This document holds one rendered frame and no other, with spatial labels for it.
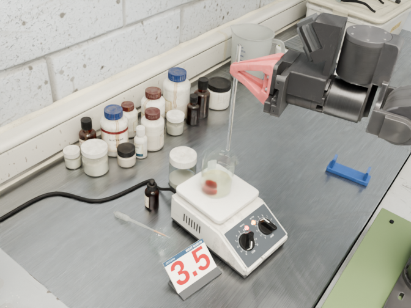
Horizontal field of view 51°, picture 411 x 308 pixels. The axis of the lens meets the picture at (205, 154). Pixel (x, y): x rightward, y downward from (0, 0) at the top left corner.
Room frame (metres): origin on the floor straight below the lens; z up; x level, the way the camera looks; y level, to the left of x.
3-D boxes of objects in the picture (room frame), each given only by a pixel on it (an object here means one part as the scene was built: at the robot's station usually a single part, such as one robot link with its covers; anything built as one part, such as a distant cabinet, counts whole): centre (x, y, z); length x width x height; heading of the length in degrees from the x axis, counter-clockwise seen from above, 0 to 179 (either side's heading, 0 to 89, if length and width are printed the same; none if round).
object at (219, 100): (1.06, -0.02, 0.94); 0.07 x 0.07 x 0.07
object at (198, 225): (0.59, -0.05, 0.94); 0.22 x 0.13 x 0.08; 50
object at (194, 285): (0.47, 0.00, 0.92); 0.09 x 0.06 x 0.04; 135
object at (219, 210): (0.61, -0.03, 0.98); 0.12 x 0.12 x 0.01; 50
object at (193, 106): (0.96, 0.04, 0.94); 0.03 x 0.03 x 0.08
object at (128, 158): (0.77, 0.18, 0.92); 0.04 x 0.04 x 0.04
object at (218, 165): (0.61, -0.03, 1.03); 0.07 x 0.06 x 0.08; 64
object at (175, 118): (0.91, 0.08, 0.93); 0.05 x 0.05 x 0.05
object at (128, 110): (0.88, 0.20, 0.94); 0.05 x 0.05 x 0.09
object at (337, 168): (0.80, -0.34, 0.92); 0.10 x 0.03 x 0.04; 63
